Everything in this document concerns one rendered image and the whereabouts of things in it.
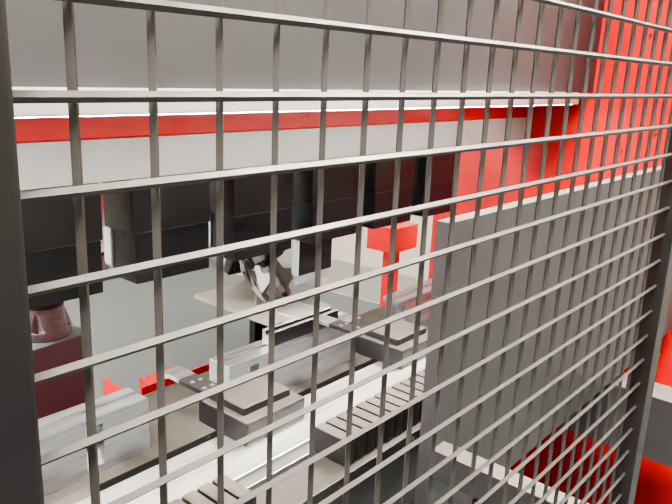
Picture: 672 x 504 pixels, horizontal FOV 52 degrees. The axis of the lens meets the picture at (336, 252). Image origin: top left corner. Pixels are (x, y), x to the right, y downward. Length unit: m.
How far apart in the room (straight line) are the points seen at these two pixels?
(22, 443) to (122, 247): 0.94
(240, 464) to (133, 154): 0.47
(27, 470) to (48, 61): 0.63
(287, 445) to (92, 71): 0.57
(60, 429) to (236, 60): 0.61
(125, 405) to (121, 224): 0.30
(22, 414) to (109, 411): 0.98
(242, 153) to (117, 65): 0.42
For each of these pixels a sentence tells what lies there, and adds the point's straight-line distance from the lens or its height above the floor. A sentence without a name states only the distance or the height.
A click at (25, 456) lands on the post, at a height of 1.41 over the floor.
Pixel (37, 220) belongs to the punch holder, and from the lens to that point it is 1.01.
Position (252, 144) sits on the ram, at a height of 1.38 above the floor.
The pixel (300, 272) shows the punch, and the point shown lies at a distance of 1.41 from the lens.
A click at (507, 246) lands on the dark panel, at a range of 0.97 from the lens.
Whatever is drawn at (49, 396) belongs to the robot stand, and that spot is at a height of 0.63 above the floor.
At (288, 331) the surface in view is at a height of 0.99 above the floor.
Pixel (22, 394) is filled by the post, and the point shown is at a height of 1.43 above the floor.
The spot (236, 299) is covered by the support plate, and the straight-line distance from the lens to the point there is 1.58.
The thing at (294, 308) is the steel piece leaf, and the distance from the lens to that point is 1.52.
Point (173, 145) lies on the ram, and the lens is 1.11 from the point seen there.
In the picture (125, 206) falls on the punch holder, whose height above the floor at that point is 1.30.
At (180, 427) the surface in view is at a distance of 1.31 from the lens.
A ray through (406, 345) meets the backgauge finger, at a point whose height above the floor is 1.02.
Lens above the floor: 1.51
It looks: 15 degrees down
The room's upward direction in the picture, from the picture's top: 2 degrees clockwise
